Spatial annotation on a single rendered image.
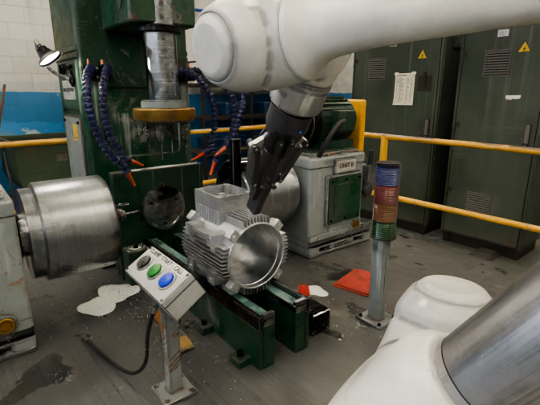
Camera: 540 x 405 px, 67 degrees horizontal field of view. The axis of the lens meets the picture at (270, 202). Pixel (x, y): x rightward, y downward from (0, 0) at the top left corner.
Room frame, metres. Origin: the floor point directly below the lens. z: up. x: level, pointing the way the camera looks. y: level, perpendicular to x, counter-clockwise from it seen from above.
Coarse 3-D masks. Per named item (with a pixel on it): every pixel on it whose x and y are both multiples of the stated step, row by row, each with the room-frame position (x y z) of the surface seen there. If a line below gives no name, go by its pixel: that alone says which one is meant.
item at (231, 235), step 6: (192, 210) 1.00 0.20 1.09; (186, 216) 0.99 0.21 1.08; (192, 216) 0.98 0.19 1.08; (270, 222) 0.93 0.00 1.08; (276, 222) 0.92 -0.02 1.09; (228, 228) 0.86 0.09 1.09; (276, 228) 0.92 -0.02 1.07; (228, 234) 0.84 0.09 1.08; (234, 234) 0.84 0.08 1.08; (234, 240) 0.84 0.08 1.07; (276, 276) 0.92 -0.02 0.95; (228, 282) 0.85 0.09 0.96; (234, 282) 0.84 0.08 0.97; (228, 288) 0.84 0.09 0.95; (234, 288) 0.85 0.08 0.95
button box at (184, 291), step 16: (160, 256) 0.72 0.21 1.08; (128, 272) 0.72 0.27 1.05; (144, 272) 0.70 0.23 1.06; (160, 272) 0.68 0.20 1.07; (176, 272) 0.66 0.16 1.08; (144, 288) 0.66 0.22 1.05; (160, 288) 0.63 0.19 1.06; (176, 288) 0.62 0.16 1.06; (192, 288) 0.64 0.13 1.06; (160, 304) 0.61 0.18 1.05; (176, 304) 0.62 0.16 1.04; (192, 304) 0.64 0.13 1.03; (176, 320) 0.62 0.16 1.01
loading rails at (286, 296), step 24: (216, 288) 0.89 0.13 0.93; (264, 288) 0.91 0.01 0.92; (288, 288) 0.89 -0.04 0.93; (192, 312) 1.00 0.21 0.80; (216, 312) 0.90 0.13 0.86; (240, 312) 0.81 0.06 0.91; (264, 312) 0.80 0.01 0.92; (288, 312) 0.84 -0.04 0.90; (240, 336) 0.81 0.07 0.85; (264, 336) 0.77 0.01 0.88; (288, 336) 0.84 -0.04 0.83; (240, 360) 0.77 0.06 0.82; (264, 360) 0.77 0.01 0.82
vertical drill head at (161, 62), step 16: (160, 0) 1.20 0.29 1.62; (160, 16) 1.20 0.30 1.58; (144, 32) 1.22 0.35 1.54; (160, 32) 1.20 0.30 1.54; (144, 48) 1.23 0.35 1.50; (160, 48) 1.20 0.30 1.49; (176, 48) 1.24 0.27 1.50; (160, 64) 1.20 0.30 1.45; (176, 64) 1.24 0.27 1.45; (160, 80) 1.20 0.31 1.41; (176, 80) 1.23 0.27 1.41; (160, 96) 1.20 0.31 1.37; (176, 96) 1.23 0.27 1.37; (144, 112) 1.16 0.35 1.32; (160, 112) 1.15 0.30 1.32; (176, 112) 1.17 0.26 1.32; (192, 112) 1.22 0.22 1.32; (144, 128) 1.25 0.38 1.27; (160, 128) 1.17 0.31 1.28
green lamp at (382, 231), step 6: (372, 222) 0.97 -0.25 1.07; (378, 222) 0.95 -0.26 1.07; (372, 228) 0.97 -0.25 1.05; (378, 228) 0.95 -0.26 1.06; (384, 228) 0.94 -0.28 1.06; (390, 228) 0.94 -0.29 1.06; (372, 234) 0.97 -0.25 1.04; (378, 234) 0.95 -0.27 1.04; (384, 234) 0.94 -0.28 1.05; (390, 234) 0.94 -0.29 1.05
